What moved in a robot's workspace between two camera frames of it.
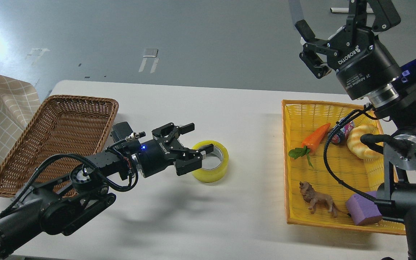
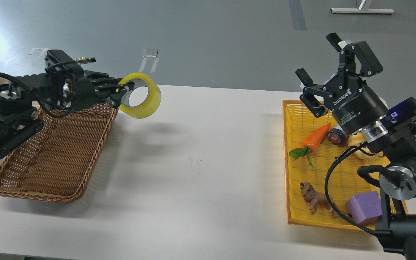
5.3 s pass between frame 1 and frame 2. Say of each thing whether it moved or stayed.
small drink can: stayed
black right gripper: moved
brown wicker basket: stayed
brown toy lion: stayed
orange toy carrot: stayed
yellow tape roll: moved
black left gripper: moved
